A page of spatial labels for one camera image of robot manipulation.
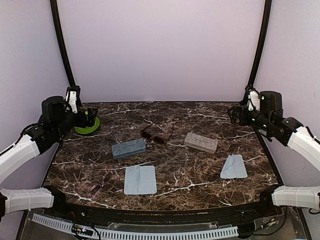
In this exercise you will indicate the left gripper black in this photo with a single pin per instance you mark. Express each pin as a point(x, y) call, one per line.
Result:
point(90, 118)

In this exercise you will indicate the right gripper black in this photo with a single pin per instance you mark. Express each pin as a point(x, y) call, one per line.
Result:
point(243, 121)

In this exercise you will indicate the beige glasses case teal lining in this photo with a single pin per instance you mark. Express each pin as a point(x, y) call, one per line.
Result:
point(201, 143)

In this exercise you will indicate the light blue cleaning cloth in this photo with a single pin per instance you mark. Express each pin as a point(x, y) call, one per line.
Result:
point(140, 180)

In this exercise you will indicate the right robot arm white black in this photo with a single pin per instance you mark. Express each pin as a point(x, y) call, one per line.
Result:
point(264, 112)

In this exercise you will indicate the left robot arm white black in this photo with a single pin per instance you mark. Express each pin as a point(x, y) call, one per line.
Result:
point(59, 116)

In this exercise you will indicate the brown sunglasses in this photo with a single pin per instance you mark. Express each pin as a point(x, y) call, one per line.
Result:
point(155, 138)

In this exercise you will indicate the pink transparent sunglasses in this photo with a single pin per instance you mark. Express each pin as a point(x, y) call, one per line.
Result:
point(105, 176)

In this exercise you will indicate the green plate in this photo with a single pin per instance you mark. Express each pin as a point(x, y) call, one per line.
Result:
point(88, 129)

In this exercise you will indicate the blue-grey glasses case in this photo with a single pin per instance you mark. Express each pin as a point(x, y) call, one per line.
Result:
point(129, 148)

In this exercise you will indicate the folded light blue cloth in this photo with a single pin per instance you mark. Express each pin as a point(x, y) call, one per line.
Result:
point(234, 168)

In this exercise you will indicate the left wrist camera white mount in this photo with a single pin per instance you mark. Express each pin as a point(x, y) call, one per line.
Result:
point(71, 99)

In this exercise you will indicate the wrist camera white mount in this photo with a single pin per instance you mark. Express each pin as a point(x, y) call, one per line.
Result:
point(71, 99)
point(253, 100)

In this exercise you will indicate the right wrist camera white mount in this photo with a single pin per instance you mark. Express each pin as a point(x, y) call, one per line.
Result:
point(253, 100)

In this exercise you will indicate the left black frame post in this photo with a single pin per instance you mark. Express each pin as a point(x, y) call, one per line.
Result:
point(63, 49)

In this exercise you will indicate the black frame post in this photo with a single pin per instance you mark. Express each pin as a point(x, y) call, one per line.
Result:
point(259, 49)
point(63, 49)

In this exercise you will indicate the black front rail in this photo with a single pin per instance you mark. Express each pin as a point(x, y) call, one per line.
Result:
point(102, 216)

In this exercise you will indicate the right black frame post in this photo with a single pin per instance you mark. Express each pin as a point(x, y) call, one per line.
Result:
point(259, 49)

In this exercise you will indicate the white slotted cable duct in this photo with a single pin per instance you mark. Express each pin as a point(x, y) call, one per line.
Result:
point(102, 233)

